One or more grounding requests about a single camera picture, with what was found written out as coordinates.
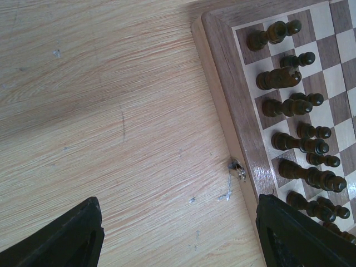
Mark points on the dark chess queen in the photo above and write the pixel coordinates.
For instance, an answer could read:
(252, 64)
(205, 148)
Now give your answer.
(283, 141)

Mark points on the dark chess bishop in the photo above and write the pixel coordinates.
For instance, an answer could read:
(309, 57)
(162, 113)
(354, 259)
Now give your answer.
(312, 208)
(289, 108)

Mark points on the dark chess rook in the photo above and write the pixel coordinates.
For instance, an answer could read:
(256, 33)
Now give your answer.
(275, 34)

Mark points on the dark chess knight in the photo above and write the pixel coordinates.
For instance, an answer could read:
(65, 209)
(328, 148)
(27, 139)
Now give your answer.
(278, 78)
(344, 234)

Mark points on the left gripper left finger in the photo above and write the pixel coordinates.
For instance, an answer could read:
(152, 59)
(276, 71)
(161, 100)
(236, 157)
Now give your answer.
(73, 239)

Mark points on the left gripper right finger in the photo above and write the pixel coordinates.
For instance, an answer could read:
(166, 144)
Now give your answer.
(289, 238)

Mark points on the dark chess pawn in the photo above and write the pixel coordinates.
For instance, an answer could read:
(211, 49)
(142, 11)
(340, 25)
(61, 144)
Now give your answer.
(340, 211)
(293, 27)
(316, 99)
(309, 131)
(328, 160)
(304, 59)

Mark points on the wooden chess board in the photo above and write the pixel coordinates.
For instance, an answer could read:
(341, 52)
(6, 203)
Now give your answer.
(327, 30)

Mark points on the metal board clasp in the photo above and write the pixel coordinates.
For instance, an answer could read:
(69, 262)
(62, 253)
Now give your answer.
(236, 169)

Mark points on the dark chess king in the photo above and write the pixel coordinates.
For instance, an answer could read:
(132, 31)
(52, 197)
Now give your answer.
(325, 180)

